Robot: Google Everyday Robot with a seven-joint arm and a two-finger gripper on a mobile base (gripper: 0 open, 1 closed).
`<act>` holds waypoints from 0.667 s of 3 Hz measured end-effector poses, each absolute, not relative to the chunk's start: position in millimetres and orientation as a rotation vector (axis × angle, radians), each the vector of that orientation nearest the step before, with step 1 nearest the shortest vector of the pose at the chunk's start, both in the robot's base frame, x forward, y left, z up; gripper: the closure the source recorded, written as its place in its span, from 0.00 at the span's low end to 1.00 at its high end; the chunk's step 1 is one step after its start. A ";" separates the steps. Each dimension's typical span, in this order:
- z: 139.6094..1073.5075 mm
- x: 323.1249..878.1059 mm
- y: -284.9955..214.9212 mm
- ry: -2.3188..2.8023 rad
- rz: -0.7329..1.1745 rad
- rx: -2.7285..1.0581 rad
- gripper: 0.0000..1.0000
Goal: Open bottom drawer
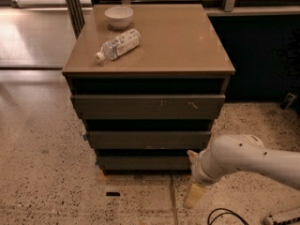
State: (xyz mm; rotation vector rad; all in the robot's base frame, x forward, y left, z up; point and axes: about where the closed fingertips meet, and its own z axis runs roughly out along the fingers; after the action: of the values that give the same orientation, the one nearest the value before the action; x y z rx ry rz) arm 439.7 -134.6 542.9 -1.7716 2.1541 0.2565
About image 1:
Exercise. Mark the grey drawer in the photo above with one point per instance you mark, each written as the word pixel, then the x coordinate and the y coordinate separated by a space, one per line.
pixel 148 139
pixel 143 163
pixel 147 107

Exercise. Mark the small metal floor bracket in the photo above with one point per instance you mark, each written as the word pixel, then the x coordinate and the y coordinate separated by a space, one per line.
pixel 288 101

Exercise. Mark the brown drawer cabinet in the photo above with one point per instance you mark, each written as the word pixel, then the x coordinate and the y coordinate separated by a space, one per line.
pixel 180 54

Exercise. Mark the white ceramic bowl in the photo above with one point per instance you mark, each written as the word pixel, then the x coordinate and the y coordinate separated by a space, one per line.
pixel 119 18

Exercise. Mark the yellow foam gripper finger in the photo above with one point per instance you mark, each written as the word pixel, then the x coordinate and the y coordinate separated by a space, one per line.
pixel 194 194
pixel 192 156

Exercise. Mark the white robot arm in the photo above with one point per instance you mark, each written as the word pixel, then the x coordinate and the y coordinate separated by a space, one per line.
pixel 229 154

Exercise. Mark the grey power strip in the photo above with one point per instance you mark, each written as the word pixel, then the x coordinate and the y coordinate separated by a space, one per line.
pixel 283 218

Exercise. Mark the clear plastic water bottle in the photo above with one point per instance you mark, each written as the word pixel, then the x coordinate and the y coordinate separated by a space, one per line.
pixel 119 45

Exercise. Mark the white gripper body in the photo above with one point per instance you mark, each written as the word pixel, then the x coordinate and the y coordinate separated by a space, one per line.
pixel 197 169

